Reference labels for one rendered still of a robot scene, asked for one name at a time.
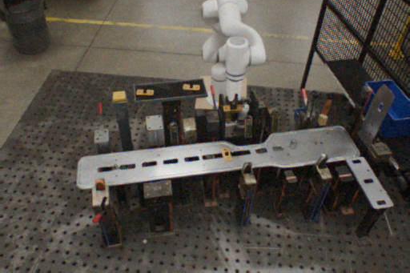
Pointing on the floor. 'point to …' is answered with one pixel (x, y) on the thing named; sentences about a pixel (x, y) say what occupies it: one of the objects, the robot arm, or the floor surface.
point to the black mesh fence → (365, 32)
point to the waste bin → (24, 13)
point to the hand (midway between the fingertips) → (233, 103)
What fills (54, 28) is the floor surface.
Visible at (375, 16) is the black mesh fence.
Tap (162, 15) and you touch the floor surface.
